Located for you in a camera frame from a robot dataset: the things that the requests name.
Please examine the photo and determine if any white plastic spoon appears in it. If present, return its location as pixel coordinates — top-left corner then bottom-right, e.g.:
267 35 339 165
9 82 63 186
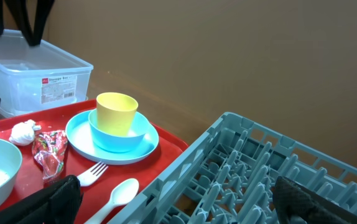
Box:
85 178 139 224

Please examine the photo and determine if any light blue bowl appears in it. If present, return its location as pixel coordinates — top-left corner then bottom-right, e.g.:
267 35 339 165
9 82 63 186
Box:
88 109 151 153

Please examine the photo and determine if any white tissue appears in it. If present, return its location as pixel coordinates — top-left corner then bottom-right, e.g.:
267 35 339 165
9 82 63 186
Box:
9 119 41 146

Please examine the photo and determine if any clear plastic storage box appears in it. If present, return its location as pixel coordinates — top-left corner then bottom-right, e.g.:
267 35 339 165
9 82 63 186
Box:
0 29 93 118

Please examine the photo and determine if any yellow plastic cup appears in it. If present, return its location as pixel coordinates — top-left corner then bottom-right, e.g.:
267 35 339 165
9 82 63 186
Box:
96 92 139 136

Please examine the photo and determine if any white plastic fork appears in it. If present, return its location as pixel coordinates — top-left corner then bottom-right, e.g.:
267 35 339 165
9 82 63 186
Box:
77 161 108 187

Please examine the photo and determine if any light blue plate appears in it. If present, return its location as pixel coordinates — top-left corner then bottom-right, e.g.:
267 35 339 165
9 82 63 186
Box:
65 110 159 165

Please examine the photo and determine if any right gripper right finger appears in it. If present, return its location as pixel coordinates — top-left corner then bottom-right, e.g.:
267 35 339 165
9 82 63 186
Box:
272 176 357 224

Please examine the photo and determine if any red plastic tray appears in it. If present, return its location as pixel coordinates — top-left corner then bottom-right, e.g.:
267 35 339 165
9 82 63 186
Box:
0 100 188 223

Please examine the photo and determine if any red candy wrapper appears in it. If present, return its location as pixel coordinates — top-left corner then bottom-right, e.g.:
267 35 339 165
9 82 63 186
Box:
32 130 68 184

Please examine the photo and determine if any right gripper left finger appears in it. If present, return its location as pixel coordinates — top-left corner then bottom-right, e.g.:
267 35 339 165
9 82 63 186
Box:
0 175 83 224

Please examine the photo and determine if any grey dishwasher rack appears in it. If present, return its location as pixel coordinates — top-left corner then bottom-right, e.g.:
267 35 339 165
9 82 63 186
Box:
111 112 357 223

